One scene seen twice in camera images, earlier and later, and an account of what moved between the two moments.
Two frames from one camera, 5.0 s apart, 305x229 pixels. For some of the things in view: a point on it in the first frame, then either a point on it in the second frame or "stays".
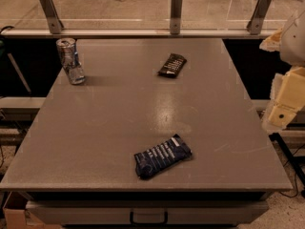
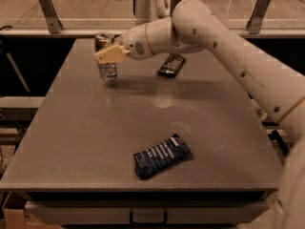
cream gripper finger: [287, 96] → [114, 53]
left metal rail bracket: [53, 19] stays
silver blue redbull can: [72, 67] → [108, 71]
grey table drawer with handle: [147, 213] stays
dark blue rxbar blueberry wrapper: [161, 156] stays
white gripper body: [294, 43] → [134, 45]
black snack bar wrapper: [172, 66] stays
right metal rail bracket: [255, 23] stays
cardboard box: [16, 217] stays
